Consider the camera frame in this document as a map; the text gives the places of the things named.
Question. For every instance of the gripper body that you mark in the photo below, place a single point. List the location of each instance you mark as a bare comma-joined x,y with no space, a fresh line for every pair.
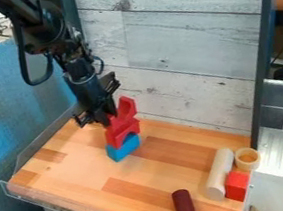
90,93

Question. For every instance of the red cube block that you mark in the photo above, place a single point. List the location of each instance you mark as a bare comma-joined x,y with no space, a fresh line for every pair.
236,185

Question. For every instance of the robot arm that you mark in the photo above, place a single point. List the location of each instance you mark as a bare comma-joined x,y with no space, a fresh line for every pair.
38,21

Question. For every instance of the red arch block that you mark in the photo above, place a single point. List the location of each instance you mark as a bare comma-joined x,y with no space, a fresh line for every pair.
127,108
122,135

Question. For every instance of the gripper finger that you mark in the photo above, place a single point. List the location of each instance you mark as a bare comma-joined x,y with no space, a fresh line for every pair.
107,118
82,119

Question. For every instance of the cream cylinder block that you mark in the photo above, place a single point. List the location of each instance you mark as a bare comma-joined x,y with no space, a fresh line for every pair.
220,173

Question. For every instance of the blue block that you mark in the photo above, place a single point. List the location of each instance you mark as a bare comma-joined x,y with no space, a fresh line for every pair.
122,151

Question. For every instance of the dark red cylinder block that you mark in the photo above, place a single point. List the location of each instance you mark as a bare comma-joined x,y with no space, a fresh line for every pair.
185,209

